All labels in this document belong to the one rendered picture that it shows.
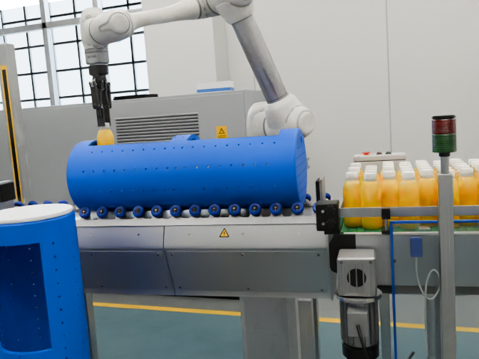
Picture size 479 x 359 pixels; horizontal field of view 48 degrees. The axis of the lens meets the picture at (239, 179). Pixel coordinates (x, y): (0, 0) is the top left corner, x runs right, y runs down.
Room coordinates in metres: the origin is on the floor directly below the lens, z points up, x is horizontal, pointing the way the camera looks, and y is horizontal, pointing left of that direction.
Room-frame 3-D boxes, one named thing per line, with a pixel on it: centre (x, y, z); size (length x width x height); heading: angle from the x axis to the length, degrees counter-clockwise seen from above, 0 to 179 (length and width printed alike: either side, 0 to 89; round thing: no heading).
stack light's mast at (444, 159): (1.46, -0.56, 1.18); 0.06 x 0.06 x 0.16
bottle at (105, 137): (2.13, 0.52, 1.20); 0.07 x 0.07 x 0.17
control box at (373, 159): (2.14, -0.56, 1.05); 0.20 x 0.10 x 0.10; 75
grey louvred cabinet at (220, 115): (4.16, 0.86, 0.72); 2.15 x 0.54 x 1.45; 70
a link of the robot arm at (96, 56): (2.13, 0.52, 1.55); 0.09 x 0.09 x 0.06
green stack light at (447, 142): (1.46, -0.56, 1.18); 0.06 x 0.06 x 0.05
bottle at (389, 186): (1.75, -0.49, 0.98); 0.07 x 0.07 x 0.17
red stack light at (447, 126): (1.46, -0.56, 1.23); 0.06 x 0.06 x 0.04
